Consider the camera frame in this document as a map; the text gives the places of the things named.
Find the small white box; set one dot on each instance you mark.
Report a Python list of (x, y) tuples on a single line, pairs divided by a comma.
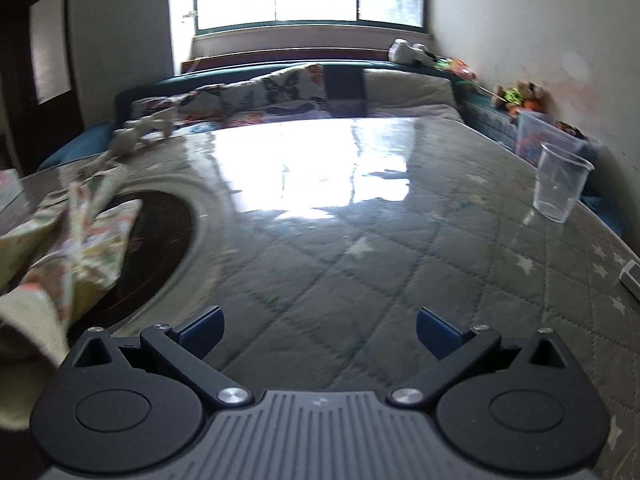
[(631, 277)]

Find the brown wooden ledge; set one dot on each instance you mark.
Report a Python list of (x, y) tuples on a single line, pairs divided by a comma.
[(290, 56)]

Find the orange and green toy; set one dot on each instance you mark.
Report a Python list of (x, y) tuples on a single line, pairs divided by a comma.
[(455, 70)]

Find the butterfly print pillow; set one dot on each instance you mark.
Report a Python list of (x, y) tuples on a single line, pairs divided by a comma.
[(170, 107), (280, 92)]

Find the grey pillow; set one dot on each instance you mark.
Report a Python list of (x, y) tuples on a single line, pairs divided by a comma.
[(410, 92)]

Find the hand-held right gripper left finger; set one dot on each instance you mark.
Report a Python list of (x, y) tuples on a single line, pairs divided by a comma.
[(205, 331)]

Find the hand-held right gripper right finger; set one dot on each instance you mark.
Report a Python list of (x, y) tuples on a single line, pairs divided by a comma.
[(437, 333)]

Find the dark wooden door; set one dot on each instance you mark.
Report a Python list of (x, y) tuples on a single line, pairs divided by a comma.
[(20, 60)]

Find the black and white plush toy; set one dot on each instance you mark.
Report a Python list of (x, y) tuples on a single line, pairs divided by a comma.
[(410, 52)]

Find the clear plastic cup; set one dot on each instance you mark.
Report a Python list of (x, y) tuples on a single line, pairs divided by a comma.
[(557, 185)]

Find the grey plush rabbit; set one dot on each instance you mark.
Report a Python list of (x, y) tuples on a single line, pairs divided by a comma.
[(150, 122)]

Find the grey quilted star table cover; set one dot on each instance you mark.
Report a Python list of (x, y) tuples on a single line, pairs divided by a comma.
[(350, 270)]

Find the group of small plush toys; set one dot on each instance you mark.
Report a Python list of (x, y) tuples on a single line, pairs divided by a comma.
[(522, 96)]

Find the clear plastic storage box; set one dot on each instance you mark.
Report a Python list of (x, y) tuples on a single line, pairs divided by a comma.
[(540, 132)]

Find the patterned children's hooded jacket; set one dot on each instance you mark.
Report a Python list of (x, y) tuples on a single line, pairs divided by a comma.
[(85, 240)]

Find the teal sofa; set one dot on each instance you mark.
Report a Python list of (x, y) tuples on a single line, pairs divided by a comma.
[(345, 85)]

